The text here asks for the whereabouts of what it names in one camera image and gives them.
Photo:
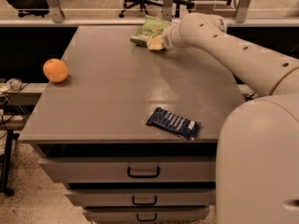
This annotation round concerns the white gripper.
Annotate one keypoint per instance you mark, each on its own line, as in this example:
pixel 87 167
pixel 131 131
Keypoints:
pixel 168 38

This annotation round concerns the green jalapeno chip bag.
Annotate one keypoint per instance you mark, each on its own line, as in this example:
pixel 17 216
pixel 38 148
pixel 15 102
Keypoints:
pixel 150 29

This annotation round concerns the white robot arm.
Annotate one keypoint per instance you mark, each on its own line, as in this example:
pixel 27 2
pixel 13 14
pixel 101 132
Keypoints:
pixel 257 161

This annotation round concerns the blue rxbar blueberry bar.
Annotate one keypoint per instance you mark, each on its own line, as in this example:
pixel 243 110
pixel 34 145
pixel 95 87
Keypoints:
pixel 173 123

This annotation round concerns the black office chair centre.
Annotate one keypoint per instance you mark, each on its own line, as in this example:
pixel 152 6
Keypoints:
pixel 170 8

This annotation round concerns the grey drawer cabinet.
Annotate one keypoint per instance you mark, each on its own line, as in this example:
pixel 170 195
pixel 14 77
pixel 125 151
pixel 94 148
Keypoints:
pixel 113 87

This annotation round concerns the orange fruit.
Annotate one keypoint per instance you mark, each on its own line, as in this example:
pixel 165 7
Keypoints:
pixel 55 70

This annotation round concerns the crumpled plastic wrap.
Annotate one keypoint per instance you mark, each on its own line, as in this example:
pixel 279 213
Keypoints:
pixel 14 84

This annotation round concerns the top grey drawer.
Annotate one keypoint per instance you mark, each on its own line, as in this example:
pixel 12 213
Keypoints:
pixel 114 169

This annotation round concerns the grey drawer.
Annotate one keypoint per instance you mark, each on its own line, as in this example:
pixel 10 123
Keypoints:
pixel 112 214
pixel 114 169
pixel 123 197

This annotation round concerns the middle grey drawer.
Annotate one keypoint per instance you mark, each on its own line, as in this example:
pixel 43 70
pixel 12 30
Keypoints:
pixel 123 197

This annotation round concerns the bottom grey drawer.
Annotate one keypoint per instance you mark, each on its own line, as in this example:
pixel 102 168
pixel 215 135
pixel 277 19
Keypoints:
pixel 112 214

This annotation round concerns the black stand left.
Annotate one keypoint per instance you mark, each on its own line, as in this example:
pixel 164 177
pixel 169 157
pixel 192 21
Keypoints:
pixel 5 163

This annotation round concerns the metal railing frame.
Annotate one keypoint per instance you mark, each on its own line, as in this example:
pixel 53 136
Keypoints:
pixel 259 12

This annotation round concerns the black top drawer handle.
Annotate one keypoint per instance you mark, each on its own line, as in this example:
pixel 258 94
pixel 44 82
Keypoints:
pixel 136 173

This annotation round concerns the black drawer handle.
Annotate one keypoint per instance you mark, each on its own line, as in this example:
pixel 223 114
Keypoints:
pixel 146 218
pixel 142 201
pixel 136 173

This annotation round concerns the black middle drawer handle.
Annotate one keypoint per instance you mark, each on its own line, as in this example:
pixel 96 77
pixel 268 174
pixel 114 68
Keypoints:
pixel 142 201

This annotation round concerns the black bottom drawer handle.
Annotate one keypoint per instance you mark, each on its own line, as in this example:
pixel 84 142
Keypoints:
pixel 146 218

